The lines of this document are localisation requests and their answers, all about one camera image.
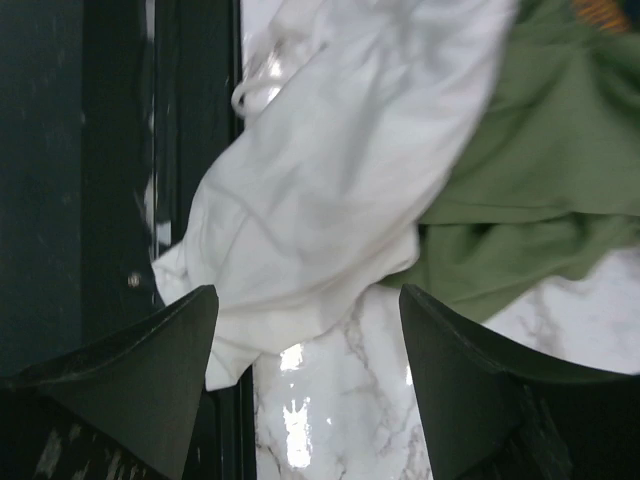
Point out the green graphic tank top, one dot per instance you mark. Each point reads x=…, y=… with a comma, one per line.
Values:
x=549, y=182

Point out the white tank top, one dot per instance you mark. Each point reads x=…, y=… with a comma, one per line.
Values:
x=345, y=147

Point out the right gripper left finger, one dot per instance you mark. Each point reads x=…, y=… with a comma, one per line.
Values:
x=123, y=407

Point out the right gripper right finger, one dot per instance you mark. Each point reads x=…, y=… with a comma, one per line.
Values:
x=492, y=408

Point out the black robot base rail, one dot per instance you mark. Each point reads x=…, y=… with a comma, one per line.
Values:
x=111, y=111

